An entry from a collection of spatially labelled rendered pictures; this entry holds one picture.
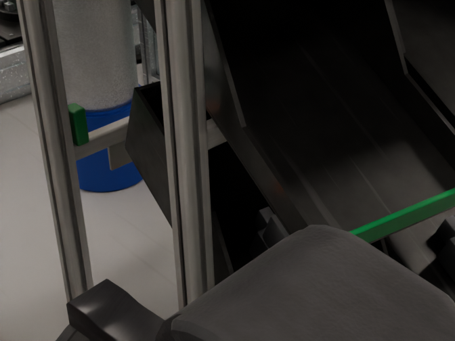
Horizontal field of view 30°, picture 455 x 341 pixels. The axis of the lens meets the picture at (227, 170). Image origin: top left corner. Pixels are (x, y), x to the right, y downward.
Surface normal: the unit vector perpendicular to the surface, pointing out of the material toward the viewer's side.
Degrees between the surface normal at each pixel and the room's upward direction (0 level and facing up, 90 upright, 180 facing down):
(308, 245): 10
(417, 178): 25
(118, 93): 90
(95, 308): 5
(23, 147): 0
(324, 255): 5
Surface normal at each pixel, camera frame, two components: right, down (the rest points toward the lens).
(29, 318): -0.04, -0.85
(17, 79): 0.66, 0.37
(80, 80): -0.21, 0.52
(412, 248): 0.19, -0.58
